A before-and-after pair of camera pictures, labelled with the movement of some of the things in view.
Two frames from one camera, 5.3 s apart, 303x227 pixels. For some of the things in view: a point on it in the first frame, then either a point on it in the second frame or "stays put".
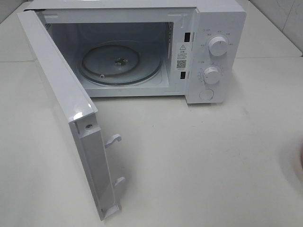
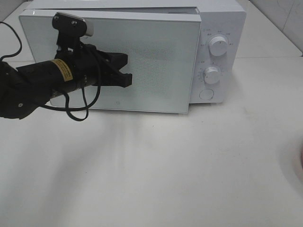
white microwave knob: [212, 75] stays put
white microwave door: [82, 116] → [162, 50]
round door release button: [207, 94] stays put
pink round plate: [301, 158] stays put
